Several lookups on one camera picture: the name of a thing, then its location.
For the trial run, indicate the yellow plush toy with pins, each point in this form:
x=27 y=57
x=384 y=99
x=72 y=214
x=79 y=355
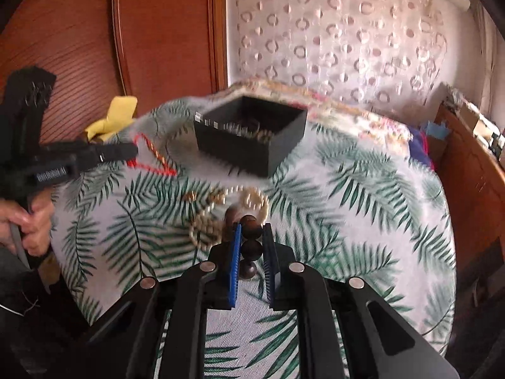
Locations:
x=120 y=115

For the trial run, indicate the teal paper bag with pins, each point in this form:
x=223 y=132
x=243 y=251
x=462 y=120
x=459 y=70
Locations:
x=436 y=131

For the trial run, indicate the palm leaf print bedspread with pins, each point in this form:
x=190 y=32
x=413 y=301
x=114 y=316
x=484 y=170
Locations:
x=373 y=279

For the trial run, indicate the wooden sideboard cabinet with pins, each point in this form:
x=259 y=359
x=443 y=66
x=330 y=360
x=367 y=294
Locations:
x=473 y=183

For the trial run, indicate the sheer circle pattern curtain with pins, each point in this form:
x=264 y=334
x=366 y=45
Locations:
x=392 y=57

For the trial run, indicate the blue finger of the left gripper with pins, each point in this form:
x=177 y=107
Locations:
x=108 y=153

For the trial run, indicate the wooden wardrobe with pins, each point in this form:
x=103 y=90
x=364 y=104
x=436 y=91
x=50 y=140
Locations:
x=155 y=50

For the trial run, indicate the blue blanket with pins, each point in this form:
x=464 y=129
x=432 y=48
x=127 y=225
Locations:
x=419 y=148

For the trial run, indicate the black jewelry box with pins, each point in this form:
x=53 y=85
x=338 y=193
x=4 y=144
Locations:
x=254 y=135

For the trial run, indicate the person's left hand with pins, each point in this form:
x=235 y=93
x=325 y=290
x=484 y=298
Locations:
x=35 y=225

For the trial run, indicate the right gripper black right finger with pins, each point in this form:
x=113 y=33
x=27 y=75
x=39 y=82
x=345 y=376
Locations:
x=277 y=258

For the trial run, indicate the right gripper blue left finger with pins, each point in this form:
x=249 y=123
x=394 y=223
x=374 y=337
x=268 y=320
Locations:
x=223 y=290

